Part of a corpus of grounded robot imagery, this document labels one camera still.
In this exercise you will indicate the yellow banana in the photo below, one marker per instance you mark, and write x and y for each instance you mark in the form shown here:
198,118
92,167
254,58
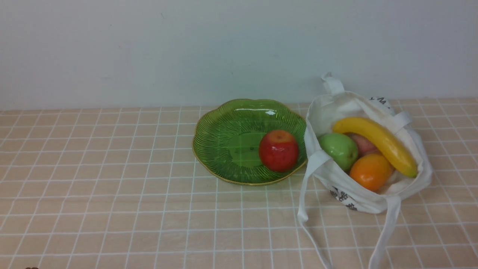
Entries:
384,140

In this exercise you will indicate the white cloth tote bag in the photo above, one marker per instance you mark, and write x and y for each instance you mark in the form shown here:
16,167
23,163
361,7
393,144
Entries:
336,104

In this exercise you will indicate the orange mango fruit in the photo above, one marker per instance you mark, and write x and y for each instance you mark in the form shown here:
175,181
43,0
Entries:
371,171

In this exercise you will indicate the green glass plate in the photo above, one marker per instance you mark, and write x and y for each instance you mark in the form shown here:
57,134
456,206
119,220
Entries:
227,139

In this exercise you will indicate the red apple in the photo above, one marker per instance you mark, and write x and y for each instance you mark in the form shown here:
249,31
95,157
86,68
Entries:
278,151

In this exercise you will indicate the green apple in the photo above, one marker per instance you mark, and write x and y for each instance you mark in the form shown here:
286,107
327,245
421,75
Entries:
341,148

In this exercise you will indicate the pink peach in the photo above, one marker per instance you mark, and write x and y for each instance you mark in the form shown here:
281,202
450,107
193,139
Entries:
364,146

